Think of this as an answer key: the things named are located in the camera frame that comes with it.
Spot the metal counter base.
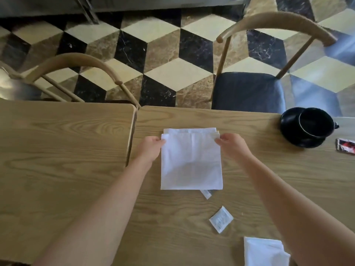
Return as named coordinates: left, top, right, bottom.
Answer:
left=0, top=0, right=251, bottom=25

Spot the white napkin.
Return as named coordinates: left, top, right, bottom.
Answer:
left=160, top=128, right=223, bottom=190
left=244, top=237, right=291, bottom=266

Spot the person's left forearm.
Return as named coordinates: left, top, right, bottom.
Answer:
left=33, top=156, right=152, bottom=266

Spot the black cup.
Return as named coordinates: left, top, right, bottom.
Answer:
left=298, top=108, right=339, bottom=138

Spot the wooden chair with dark seat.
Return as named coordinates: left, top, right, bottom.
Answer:
left=210, top=11, right=338, bottom=114

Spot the person's left hand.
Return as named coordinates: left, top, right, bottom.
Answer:
left=134, top=136, right=166, bottom=167

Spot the wooden chair with curved back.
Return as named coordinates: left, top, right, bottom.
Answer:
left=0, top=53, right=141, bottom=109

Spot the person's right forearm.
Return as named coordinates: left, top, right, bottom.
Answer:
left=232, top=153, right=355, bottom=266

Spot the black saucer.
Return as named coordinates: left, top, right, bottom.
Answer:
left=280, top=107, right=328, bottom=149

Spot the white crumpled napkin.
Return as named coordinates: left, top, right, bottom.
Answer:
left=244, top=237, right=291, bottom=266

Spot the red and white packet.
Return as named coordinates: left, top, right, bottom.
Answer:
left=335, top=138, right=355, bottom=155

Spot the person's right hand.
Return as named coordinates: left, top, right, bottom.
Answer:
left=215, top=133, right=253, bottom=163

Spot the small white sachet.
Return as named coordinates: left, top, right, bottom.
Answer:
left=209, top=206, right=234, bottom=234

